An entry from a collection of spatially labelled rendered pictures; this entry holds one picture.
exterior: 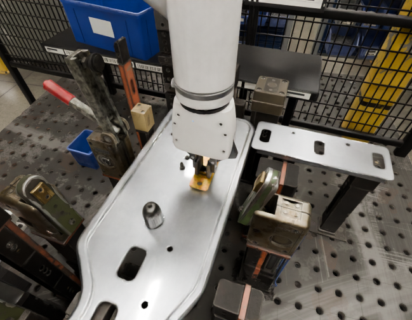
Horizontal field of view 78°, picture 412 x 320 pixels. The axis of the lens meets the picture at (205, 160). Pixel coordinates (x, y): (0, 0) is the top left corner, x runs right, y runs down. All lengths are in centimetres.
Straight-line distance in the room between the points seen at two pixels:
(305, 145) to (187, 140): 29
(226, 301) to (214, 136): 24
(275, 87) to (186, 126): 32
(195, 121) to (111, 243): 24
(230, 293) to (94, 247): 23
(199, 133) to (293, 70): 48
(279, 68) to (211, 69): 51
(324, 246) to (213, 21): 68
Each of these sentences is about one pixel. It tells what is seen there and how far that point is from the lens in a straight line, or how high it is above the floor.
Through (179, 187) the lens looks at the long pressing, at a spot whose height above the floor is 100.
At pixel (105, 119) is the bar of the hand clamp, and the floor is 111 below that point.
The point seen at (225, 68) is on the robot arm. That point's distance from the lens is 32.
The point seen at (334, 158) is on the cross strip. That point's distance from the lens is 60.
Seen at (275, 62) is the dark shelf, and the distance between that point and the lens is 84.
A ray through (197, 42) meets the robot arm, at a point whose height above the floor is 128.
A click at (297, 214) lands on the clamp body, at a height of 105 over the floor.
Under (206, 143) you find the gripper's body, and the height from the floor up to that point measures 112.
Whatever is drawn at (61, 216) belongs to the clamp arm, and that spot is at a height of 102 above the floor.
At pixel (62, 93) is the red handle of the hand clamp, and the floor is 113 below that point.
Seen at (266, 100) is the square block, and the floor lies 104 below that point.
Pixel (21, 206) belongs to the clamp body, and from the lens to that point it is 48.
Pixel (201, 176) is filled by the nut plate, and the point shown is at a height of 101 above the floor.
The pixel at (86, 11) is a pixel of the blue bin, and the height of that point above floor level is 114.
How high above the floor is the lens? 140
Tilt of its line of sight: 48 degrees down
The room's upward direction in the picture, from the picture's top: straight up
